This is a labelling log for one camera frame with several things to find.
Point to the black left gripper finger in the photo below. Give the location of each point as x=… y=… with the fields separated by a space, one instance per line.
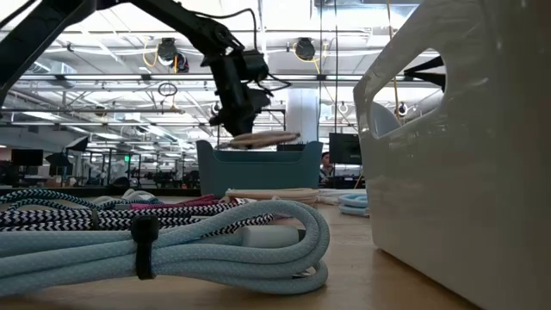
x=246 y=125
x=230 y=125

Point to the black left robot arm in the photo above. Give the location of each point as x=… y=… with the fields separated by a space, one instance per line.
x=181 y=17

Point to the teal plastic bin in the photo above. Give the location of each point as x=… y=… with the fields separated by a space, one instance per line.
x=258 y=172

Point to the black perforated control box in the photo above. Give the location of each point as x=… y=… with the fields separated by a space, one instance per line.
x=290 y=147

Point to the white building pillar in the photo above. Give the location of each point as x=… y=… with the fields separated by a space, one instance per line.
x=303 y=112

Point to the person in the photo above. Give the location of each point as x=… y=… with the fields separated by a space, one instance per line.
x=327 y=163

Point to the small distant black monitor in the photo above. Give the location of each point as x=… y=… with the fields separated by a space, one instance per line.
x=26 y=157

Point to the pale grey plastic tray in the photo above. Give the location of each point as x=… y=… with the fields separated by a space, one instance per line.
x=473 y=194

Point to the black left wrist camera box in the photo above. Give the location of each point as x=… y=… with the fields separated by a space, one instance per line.
x=255 y=65

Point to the black aluminium table frame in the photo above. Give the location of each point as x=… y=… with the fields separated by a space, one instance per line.
x=64 y=191

